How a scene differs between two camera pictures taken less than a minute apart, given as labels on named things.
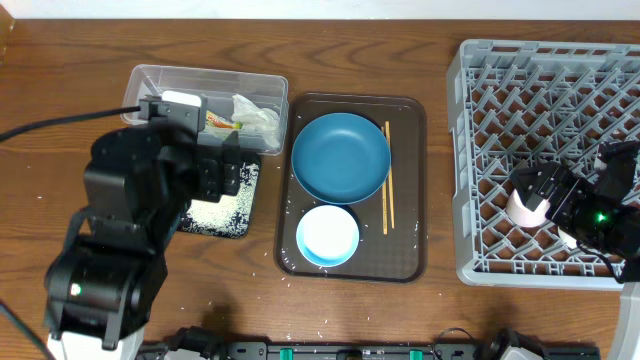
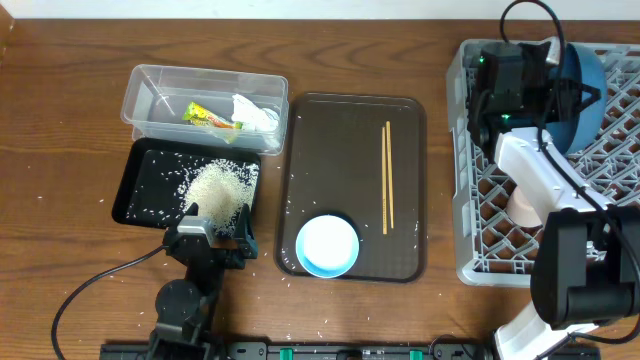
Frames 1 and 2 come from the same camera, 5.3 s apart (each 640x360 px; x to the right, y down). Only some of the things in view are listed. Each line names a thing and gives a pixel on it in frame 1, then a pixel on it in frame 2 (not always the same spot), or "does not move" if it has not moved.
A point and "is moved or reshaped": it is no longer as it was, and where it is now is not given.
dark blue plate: x=341 y=158 to x=573 y=136
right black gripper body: x=578 y=211 to x=534 y=100
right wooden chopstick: x=389 y=164 does not move
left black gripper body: x=210 y=186 to x=231 y=261
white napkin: x=256 y=121 does not move
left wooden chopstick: x=385 y=200 does not move
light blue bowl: x=327 y=236 is moved or reshaped
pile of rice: x=229 y=217 does not move
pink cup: x=523 y=216 does not move
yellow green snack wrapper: x=213 y=120 does not move
